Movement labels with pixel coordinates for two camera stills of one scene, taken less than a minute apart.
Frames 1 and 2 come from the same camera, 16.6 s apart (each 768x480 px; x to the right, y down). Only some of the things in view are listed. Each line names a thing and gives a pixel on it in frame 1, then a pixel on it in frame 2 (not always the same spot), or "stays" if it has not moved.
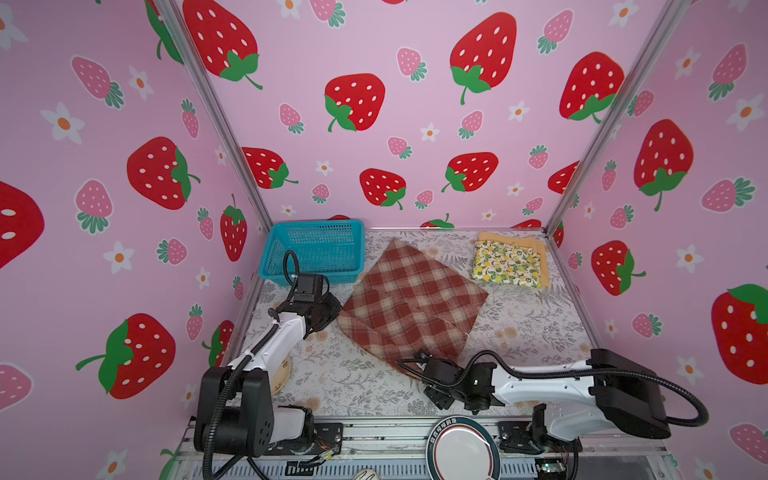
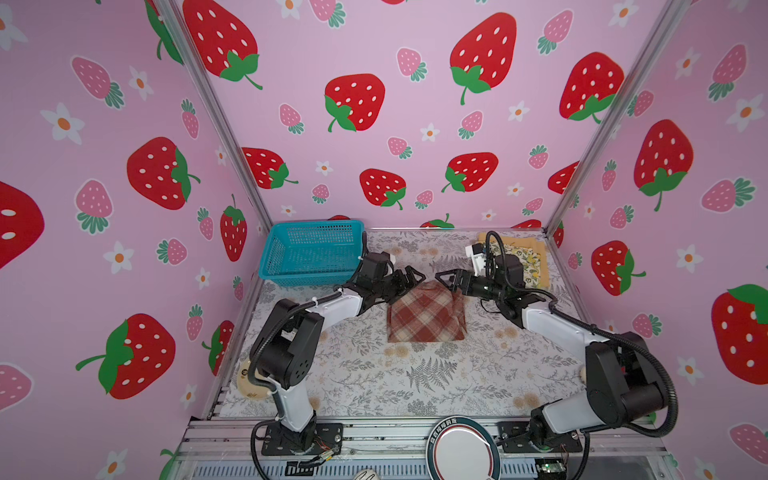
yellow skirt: x=525 y=242 stays
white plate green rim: x=462 y=449 stays
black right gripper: x=433 y=397 -> x=457 y=282
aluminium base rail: x=398 y=449 stays
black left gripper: x=334 y=308 -> x=395 y=275
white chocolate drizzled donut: x=366 y=474 stays
